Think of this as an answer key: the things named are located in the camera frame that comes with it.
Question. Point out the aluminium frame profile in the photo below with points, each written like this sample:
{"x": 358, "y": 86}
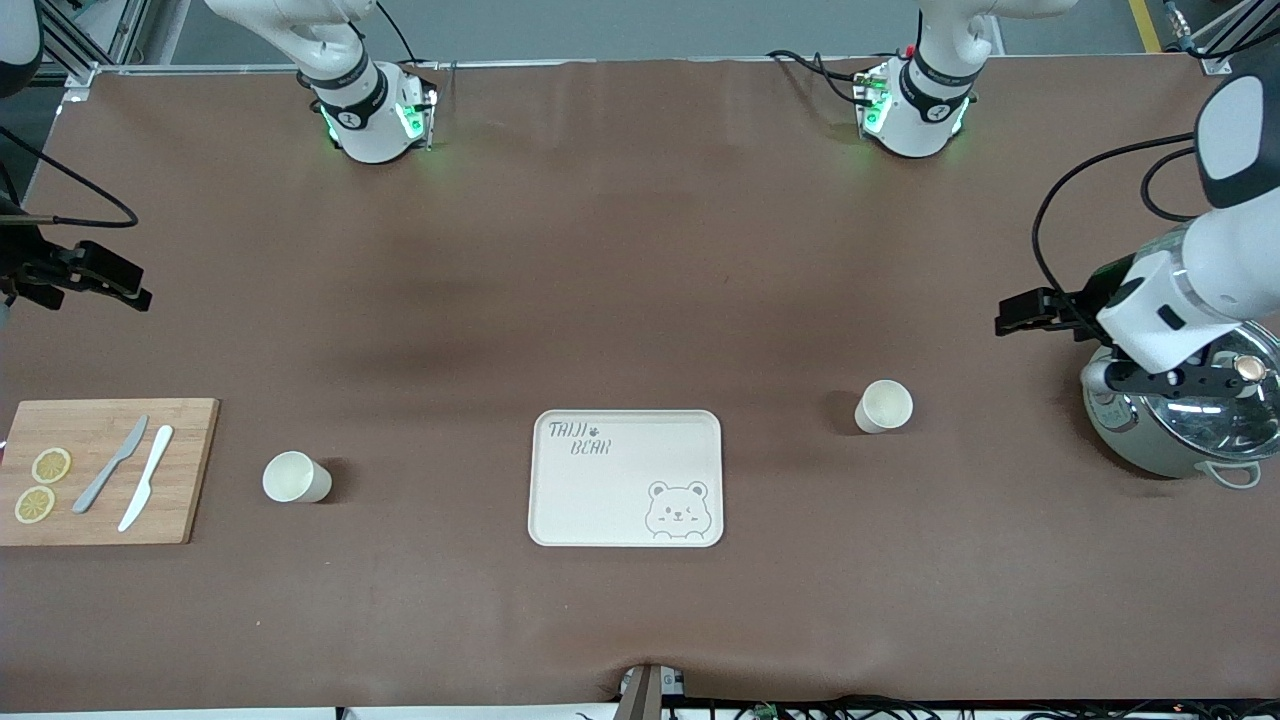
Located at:
{"x": 1215, "y": 45}
{"x": 95, "y": 40}

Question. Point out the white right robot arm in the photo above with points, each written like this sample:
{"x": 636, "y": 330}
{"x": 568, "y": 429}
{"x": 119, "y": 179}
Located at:
{"x": 365, "y": 125}

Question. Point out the wooden cutting board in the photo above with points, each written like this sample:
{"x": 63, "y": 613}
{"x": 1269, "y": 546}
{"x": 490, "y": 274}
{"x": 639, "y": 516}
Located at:
{"x": 190, "y": 480}

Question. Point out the yellow lemon slice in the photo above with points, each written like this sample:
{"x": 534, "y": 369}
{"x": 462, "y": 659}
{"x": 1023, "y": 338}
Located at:
{"x": 51, "y": 465}
{"x": 35, "y": 504}

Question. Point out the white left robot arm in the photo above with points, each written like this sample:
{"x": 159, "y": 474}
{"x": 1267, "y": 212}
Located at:
{"x": 925, "y": 120}

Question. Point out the grey plastic knife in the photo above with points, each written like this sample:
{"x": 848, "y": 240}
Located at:
{"x": 110, "y": 466}

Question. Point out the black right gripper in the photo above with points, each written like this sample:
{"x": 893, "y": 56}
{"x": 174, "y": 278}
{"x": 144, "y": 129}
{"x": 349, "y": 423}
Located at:
{"x": 22, "y": 262}

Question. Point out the silver electric cooker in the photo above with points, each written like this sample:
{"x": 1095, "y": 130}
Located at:
{"x": 1150, "y": 450}

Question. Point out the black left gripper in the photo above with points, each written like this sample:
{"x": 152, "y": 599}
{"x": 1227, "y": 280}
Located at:
{"x": 1097, "y": 291}

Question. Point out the white plastic knife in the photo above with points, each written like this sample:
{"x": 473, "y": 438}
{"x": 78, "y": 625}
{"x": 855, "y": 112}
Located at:
{"x": 150, "y": 472}

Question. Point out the brown table cover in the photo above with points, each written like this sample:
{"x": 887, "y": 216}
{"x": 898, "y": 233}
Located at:
{"x": 640, "y": 250}

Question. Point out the white bear print tray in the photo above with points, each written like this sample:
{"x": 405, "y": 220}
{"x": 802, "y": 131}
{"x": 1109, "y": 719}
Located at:
{"x": 610, "y": 490}

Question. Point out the white plastic cup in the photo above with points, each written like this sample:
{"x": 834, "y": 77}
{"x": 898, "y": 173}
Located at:
{"x": 292, "y": 478}
{"x": 883, "y": 407}

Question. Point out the grey camera stand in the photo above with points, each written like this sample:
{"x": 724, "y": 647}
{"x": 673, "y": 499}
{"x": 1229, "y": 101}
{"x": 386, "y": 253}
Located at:
{"x": 642, "y": 695}

